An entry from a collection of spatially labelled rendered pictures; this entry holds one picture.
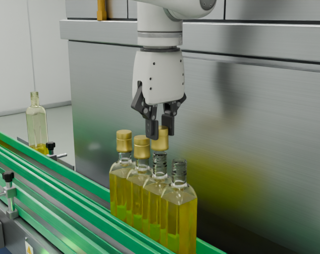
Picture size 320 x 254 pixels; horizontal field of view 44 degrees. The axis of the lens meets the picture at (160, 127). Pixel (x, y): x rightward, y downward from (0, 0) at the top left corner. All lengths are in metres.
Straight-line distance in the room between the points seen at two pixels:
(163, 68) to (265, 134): 0.23
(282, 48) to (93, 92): 0.67
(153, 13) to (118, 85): 0.45
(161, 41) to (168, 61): 0.05
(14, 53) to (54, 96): 1.02
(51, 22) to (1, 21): 0.84
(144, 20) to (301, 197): 0.42
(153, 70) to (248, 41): 0.19
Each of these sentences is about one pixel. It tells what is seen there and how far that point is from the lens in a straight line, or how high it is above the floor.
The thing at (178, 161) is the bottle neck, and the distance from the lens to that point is 0.78.
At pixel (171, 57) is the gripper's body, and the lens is 0.75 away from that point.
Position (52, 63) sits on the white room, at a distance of 7.19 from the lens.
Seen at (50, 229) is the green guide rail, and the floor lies 1.09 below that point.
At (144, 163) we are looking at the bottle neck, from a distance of 0.85.
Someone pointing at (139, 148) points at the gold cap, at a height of 1.31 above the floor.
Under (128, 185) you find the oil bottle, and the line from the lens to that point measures 0.88.
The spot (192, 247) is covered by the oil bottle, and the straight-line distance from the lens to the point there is 0.84.
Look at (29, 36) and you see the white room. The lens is 6.99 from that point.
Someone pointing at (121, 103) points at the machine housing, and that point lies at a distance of 1.14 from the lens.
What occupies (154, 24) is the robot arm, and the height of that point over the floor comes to 1.56.
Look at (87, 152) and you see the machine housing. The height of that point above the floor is 1.14.
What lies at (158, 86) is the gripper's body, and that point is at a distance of 0.74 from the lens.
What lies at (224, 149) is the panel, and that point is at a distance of 0.85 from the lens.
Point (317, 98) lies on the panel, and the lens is 0.72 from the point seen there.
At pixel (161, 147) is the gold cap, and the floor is 1.33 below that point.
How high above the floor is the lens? 1.58
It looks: 16 degrees down
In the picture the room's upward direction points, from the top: straight up
